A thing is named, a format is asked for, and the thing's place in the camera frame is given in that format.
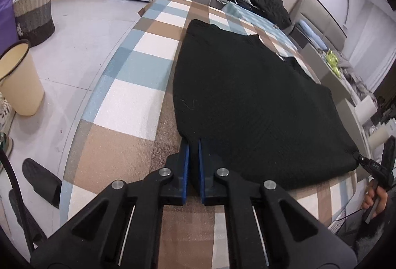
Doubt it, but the person's right forearm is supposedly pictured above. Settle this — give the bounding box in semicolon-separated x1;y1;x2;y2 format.
353;210;392;260

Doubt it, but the checked brown blue blanket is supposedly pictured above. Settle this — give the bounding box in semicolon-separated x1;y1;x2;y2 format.
60;0;361;269

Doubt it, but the black knit sweater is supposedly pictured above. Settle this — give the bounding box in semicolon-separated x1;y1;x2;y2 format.
172;19;360;191

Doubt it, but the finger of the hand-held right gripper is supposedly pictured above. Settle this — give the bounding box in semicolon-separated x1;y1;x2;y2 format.
353;150;372;168

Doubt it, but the person's right hand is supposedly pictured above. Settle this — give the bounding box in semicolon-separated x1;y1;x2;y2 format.
361;184;389;218

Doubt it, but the light blue pillow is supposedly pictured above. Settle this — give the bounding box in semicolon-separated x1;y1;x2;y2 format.
295;20;327;50

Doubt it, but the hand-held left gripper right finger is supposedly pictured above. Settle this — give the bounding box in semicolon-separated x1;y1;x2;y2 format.
198;139;358;269

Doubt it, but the purple plastic bag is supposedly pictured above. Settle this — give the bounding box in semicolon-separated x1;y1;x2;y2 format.
0;0;20;55

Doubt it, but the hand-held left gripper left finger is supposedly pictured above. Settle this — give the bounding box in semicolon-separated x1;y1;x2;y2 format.
29;140;190;269

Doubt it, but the large grey box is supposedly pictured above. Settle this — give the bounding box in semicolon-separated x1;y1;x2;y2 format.
301;37;356;103

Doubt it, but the green soled sneaker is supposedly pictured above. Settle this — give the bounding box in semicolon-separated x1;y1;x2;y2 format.
0;132;14;162

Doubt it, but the grey bed blanket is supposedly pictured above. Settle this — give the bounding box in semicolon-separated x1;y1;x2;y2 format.
339;59;376;96

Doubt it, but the green plush toy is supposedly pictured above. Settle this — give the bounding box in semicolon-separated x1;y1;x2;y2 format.
325;49;340;75

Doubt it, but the cream trash bin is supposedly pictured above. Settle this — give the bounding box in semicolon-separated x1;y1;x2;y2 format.
0;40;45;116

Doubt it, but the small grey box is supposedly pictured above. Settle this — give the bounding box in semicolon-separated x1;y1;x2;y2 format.
336;99;372;158

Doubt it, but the black quilted jacket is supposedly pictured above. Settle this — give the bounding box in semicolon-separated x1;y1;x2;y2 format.
233;0;292;30

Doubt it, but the black slipper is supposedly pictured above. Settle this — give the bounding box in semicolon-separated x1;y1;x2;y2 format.
22;158;62;209

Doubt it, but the light blue checked cloth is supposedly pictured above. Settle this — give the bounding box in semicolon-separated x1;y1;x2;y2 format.
222;1;299;53

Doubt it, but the white sneaker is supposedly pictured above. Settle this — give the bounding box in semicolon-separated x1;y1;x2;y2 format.
0;93;16;123

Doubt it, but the woven laundry basket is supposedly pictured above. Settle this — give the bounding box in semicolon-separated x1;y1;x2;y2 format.
13;0;55;47

